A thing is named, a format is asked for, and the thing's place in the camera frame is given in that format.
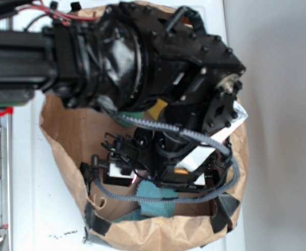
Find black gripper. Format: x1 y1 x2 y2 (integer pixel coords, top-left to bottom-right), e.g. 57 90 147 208
103 103 248 192

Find green rubber ball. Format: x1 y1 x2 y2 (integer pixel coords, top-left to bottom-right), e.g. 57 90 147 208
115 111 145 128

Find blue woven cloth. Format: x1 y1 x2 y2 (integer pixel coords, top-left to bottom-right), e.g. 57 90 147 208
113 180 180 223

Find yellow sponge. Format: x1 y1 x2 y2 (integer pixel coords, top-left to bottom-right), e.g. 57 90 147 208
147 99 168 120

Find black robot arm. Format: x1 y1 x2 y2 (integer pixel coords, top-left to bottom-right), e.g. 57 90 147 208
0 2 245 192

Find grey braided cable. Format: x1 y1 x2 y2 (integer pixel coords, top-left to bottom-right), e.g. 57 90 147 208
91 111 240 204

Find brown paper bag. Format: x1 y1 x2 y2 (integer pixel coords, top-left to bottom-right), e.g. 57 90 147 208
41 7 249 250

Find red wires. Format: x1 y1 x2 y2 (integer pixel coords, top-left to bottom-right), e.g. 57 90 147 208
13 0 101 26

